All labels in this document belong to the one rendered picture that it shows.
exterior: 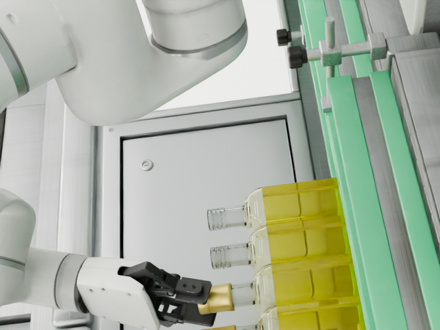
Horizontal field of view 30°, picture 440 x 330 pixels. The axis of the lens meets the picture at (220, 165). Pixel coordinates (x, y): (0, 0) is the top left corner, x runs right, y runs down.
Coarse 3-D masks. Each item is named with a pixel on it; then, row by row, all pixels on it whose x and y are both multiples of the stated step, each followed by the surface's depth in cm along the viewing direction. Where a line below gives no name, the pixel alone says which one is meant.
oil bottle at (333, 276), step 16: (336, 256) 103; (256, 272) 103; (272, 272) 102; (288, 272) 102; (304, 272) 102; (320, 272) 101; (336, 272) 101; (352, 272) 101; (256, 288) 102; (272, 288) 101; (288, 288) 101; (304, 288) 100; (320, 288) 100; (336, 288) 100; (352, 288) 100; (256, 304) 102; (272, 304) 101
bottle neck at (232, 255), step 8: (216, 248) 107; (224, 248) 107; (232, 248) 106; (240, 248) 106; (216, 256) 106; (224, 256) 106; (232, 256) 106; (240, 256) 106; (216, 264) 106; (224, 264) 106; (232, 264) 106; (240, 264) 106; (248, 264) 106
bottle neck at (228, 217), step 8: (224, 208) 110; (232, 208) 110; (240, 208) 110; (208, 216) 109; (216, 216) 109; (224, 216) 109; (232, 216) 109; (240, 216) 109; (208, 224) 109; (216, 224) 109; (224, 224) 109; (232, 224) 109; (240, 224) 109
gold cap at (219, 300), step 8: (216, 288) 103; (224, 288) 103; (216, 296) 103; (224, 296) 103; (200, 304) 103; (208, 304) 103; (216, 304) 103; (224, 304) 103; (232, 304) 102; (200, 312) 103; (208, 312) 103; (216, 312) 104
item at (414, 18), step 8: (400, 0) 114; (408, 0) 113; (416, 0) 104; (424, 0) 105; (408, 8) 112; (416, 8) 105; (408, 16) 112; (416, 16) 106; (408, 24) 111; (416, 24) 107; (416, 32) 108
